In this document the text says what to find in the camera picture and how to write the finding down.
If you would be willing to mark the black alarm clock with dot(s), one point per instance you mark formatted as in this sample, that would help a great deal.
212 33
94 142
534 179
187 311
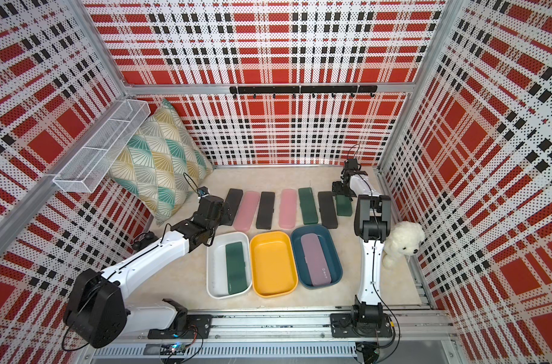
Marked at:
143 240

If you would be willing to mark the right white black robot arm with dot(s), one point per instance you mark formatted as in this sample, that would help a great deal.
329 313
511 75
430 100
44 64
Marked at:
372 227

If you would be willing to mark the white plush seal toy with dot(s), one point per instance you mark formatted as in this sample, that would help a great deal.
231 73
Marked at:
404 240

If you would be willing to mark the yellow storage tray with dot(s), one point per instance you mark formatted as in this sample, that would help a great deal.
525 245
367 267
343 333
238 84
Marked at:
273 264

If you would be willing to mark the white wire mesh shelf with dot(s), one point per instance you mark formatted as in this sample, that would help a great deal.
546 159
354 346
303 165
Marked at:
90 164

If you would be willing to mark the black hook rail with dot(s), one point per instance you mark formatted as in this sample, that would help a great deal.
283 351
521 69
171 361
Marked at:
326 89

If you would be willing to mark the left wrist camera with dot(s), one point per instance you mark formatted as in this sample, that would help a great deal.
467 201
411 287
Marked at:
203 191

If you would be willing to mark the patterned throw pillow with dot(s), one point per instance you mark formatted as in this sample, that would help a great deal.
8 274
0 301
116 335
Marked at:
160 163

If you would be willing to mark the black pencil case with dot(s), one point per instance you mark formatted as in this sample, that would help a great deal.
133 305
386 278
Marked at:
266 211
234 197
327 210

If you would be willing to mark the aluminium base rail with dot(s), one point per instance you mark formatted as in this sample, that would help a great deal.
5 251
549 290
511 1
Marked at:
297 325

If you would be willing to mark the pink pencil case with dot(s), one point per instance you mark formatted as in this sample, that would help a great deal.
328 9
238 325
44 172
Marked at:
317 270
288 209
247 211

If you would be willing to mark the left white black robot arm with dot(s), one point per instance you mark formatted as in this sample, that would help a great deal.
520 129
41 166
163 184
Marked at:
97 308

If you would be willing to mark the teal storage tray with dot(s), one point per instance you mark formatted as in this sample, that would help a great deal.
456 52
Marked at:
328 246

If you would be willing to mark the white storage tray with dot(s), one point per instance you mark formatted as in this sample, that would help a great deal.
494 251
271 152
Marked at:
216 265

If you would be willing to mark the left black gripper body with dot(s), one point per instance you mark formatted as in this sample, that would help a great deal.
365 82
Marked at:
217 222

